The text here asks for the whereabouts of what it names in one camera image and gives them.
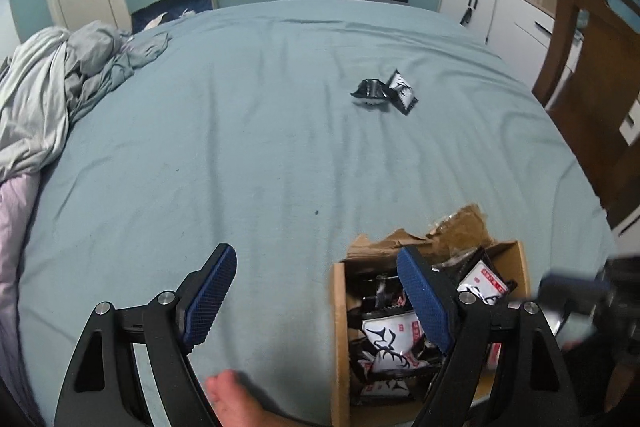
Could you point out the pile of snack packets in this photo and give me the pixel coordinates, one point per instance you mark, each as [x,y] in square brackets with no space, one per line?
[390,342]

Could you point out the person's bare foot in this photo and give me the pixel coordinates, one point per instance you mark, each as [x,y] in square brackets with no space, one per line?
[235,397]

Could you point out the person's right forearm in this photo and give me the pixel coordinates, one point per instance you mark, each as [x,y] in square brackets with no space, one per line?
[622,382]

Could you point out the brown cardboard box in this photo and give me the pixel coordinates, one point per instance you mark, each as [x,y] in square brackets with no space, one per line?
[340,332]

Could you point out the black white snack packet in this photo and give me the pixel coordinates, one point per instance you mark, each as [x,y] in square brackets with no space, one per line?
[371,89]
[402,92]

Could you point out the white cabinet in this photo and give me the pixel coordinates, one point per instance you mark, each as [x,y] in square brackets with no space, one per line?
[505,17]

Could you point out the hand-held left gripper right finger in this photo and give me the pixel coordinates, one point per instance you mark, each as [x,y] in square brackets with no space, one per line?
[425,302]

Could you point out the brown wooden chair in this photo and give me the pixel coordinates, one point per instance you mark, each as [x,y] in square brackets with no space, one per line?
[565,72]

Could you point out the white cloth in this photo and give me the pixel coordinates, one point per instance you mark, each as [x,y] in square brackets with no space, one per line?
[160,19]

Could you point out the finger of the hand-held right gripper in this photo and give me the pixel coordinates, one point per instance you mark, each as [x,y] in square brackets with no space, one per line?
[575,292]

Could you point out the grey crumpled duvet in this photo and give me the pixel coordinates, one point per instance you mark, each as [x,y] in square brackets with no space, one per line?
[55,82]

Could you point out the lavender blanket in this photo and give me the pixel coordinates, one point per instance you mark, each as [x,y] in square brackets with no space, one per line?
[12,282]

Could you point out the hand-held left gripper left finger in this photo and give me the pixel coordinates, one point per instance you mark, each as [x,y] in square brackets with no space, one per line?
[212,297]

